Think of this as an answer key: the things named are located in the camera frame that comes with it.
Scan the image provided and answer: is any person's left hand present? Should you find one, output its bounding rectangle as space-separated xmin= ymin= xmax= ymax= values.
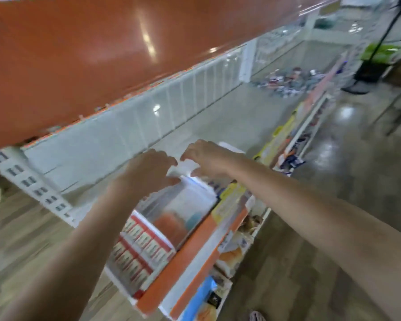
xmin=115 ymin=149 xmax=181 ymax=201

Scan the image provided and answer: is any person's right hand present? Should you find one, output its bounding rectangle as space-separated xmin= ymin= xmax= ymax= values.
xmin=180 ymin=139 xmax=247 ymax=181

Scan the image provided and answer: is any box of pink-blue erasers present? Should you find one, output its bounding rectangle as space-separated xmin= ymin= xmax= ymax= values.
xmin=137 ymin=176 xmax=219 ymax=250

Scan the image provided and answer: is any red eraser display box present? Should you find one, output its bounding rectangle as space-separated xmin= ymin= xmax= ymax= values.
xmin=105 ymin=209 xmax=177 ymax=300

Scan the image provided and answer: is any pile of mixed erasers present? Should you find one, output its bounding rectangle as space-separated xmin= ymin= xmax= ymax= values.
xmin=254 ymin=65 xmax=330 ymax=99

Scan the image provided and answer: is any person's right forearm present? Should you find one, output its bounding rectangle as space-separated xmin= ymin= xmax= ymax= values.
xmin=229 ymin=156 xmax=401 ymax=321

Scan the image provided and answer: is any person's left forearm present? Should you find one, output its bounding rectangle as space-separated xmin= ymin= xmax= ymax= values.
xmin=0 ymin=180 xmax=144 ymax=321

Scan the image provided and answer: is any white orange metal shelf unit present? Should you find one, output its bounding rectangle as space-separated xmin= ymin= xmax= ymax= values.
xmin=0 ymin=0 xmax=362 ymax=321

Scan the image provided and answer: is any yellow price label strip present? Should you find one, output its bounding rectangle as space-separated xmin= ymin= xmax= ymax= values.
xmin=210 ymin=110 xmax=305 ymax=225

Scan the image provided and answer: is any row of dark snack packets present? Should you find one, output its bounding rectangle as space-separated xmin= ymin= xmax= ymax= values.
xmin=277 ymin=127 xmax=311 ymax=174

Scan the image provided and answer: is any blue orange snack packet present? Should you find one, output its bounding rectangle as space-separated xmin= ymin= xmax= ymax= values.
xmin=179 ymin=274 xmax=233 ymax=321

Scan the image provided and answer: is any grey round stool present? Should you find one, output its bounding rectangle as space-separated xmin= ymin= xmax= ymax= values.
xmin=371 ymin=82 xmax=401 ymax=138

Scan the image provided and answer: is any green plastic crate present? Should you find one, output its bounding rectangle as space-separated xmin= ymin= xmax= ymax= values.
xmin=359 ymin=41 xmax=401 ymax=66

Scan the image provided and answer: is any white wire grid panel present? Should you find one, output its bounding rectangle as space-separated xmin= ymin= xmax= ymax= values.
xmin=20 ymin=45 xmax=258 ymax=194

